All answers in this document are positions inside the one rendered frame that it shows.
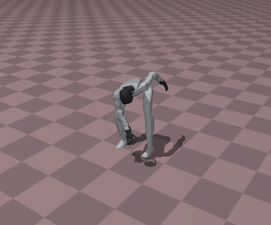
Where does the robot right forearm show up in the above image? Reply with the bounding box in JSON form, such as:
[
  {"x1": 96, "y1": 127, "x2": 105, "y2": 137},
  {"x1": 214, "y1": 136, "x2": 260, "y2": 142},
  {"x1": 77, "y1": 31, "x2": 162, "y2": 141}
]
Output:
[{"x1": 117, "y1": 110, "x2": 129, "y2": 130}]

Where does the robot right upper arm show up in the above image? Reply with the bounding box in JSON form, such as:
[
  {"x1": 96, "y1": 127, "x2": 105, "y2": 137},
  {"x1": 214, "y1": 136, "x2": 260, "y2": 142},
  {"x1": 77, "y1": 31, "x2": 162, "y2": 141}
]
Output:
[{"x1": 114, "y1": 89, "x2": 125, "y2": 114}]

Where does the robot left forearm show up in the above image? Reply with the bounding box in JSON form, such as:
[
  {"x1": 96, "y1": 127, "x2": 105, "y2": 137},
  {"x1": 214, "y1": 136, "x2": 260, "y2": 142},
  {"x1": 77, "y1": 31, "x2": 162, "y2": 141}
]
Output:
[{"x1": 154, "y1": 73, "x2": 163, "y2": 83}]

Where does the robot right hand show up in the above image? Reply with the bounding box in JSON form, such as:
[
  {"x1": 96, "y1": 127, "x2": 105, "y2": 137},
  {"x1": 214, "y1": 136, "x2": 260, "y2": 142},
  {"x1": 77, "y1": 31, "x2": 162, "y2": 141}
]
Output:
[{"x1": 125, "y1": 126, "x2": 137, "y2": 145}]

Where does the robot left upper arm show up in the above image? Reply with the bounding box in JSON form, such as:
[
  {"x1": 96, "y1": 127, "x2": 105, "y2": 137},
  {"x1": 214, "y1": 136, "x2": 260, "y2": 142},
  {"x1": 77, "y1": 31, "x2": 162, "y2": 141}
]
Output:
[{"x1": 138, "y1": 72, "x2": 155, "y2": 93}]

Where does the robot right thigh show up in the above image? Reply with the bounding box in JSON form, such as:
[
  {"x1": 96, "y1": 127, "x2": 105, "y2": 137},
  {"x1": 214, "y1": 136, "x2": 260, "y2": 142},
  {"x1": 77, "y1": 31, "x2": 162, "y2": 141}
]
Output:
[{"x1": 115, "y1": 102, "x2": 126, "y2": 121}]

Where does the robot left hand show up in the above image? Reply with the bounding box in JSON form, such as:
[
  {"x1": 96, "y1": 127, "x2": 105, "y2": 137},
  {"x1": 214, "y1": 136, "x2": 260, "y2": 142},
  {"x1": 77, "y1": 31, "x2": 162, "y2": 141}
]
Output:
[{"x1": 159, "y1": 80, "x2": 168, "y2": 91}]

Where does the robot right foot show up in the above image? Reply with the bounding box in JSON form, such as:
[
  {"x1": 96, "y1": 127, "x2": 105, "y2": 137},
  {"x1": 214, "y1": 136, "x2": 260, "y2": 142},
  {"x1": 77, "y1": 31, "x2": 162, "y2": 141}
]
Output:
[{"x1": 116, "y1": 139, "x2": 129, "y2": 148}]

